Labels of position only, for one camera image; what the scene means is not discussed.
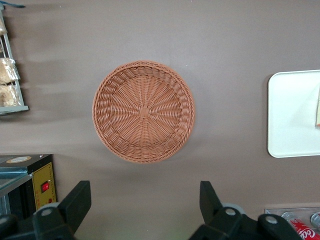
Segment clear acrylic bottle rack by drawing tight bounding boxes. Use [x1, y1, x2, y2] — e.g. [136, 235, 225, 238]
[264, 207, 320, 240]

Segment grey metal snack rack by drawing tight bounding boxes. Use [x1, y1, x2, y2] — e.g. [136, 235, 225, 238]
[0, 6, 30, 116]

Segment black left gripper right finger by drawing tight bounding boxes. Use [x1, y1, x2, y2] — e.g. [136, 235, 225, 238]
[191, 180, 305, 240]

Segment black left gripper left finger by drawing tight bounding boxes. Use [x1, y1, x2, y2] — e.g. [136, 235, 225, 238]
[0, 180, 92, 240]

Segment blue cord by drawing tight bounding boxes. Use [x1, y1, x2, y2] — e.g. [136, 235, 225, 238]
[0, 0, 26, 9]

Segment black machine with yellow panel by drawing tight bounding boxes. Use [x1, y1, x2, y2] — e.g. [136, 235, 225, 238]
[0, 154, 57, 219]

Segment cream plastic tray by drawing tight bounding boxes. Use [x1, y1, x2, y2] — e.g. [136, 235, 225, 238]
[267, 69, 320, 159]

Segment round brown wicker basket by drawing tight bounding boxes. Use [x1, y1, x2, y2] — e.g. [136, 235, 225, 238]
[92, 59, 196, 165]

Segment triangular sandwich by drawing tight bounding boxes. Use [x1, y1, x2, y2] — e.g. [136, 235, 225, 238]
[313, 83, 320, 130]

